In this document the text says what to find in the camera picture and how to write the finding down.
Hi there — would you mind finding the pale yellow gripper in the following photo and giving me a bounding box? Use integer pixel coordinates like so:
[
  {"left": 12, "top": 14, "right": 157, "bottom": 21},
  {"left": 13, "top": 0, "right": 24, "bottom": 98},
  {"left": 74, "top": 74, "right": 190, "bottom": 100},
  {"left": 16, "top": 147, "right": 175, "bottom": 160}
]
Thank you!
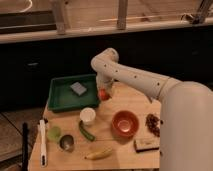
[{"left": 96, "top": 75, "right": 114, "bottom": 99}]

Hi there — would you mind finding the red apple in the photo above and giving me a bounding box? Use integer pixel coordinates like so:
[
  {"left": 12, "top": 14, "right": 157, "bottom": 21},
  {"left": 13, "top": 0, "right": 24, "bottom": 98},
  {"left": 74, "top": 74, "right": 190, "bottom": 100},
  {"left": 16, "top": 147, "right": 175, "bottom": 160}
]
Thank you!
[{"left": 98, "top": 89, "right": 110, "bottom": 101}]

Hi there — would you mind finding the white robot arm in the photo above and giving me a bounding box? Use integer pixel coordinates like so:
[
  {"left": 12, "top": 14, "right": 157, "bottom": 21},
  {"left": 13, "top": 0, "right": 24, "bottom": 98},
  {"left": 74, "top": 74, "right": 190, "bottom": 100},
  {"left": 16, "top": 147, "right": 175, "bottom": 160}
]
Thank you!
[{"left": 91, "top": 48, "right": 213, "bottom": 171}]

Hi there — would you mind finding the white paper cup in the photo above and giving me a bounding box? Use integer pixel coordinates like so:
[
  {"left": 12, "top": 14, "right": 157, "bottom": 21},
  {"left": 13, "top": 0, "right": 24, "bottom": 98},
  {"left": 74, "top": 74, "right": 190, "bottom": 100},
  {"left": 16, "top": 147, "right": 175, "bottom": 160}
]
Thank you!
[{"left": 80, "top": 107, "right": 96, "bottom": 125}]

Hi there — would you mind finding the small metal cup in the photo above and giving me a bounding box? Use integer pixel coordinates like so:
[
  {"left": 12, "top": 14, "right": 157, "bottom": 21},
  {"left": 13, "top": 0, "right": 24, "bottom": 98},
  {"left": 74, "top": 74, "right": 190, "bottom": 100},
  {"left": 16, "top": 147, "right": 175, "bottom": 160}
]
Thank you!
[{"left": 59, "top": 135, "right": 74, "bottom": 152}]

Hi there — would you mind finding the grey sponge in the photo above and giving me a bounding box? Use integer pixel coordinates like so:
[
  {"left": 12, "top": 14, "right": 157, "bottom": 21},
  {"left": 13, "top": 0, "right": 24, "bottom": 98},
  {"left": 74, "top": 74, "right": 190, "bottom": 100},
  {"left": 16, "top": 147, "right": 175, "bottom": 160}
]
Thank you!
[{"left": 70, "top": 82, "right": 87, "bottom": 96}]

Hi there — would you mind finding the green plastic tray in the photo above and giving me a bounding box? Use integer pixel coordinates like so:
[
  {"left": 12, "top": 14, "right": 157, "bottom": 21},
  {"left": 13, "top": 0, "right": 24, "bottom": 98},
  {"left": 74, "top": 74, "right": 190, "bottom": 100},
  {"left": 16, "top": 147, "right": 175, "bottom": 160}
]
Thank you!
[{"left": 48, "top": 74, "right": 100, "bottom": 113}]

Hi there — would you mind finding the orange bowl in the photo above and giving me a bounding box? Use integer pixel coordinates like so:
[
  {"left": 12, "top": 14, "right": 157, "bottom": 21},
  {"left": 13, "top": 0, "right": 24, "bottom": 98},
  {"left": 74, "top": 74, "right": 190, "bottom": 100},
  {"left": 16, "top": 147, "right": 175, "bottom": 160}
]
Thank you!
[{"left": 111, "top": 110, "right": 139, "bottom": 138}]

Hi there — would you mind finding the green cucumber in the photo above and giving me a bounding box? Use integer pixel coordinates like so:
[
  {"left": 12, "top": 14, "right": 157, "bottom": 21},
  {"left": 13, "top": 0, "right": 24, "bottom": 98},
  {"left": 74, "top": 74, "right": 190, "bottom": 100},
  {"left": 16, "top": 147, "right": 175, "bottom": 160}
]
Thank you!
[{"left": 78, "top": 121, "right": 96, "bottom": 142}]

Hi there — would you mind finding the bunch of red grapes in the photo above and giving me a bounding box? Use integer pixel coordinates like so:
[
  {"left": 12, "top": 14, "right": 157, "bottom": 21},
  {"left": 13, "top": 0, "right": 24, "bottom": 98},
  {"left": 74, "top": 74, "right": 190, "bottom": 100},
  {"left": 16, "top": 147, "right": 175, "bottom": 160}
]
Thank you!
[{"left": 145, "top": 114, "right": 160, "bottom": 137}]

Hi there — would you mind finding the light green pear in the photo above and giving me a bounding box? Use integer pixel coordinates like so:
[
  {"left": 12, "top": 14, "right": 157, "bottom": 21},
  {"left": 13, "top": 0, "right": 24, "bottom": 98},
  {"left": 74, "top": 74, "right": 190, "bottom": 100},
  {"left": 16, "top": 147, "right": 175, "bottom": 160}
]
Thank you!
[{"left": 47, "top": 126, "right": 61, "bottom": 143}]

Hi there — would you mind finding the yellow banana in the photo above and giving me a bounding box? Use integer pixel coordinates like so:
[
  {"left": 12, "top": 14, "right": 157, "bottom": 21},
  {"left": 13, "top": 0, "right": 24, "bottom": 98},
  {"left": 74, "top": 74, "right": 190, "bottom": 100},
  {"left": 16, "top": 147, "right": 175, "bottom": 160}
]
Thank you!
[{"left": 85, "top": 148, "right": 113, "bottom": 160}]

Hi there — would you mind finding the brown bread slice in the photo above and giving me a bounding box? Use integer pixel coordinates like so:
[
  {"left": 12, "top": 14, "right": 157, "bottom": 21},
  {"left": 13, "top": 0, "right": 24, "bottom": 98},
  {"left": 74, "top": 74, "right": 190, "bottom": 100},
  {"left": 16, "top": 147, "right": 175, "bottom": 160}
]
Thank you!
[{"left": 133, "top": 138, "right": 159, "bottom": 153}]

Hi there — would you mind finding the black table leg pole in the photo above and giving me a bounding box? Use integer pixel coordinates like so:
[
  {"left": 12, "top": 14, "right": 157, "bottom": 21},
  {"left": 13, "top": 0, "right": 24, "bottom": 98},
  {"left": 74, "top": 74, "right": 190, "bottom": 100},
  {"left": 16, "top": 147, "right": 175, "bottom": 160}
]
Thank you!
[{"left": 22, "top": 123, "right": 28, "bottom": 171}]

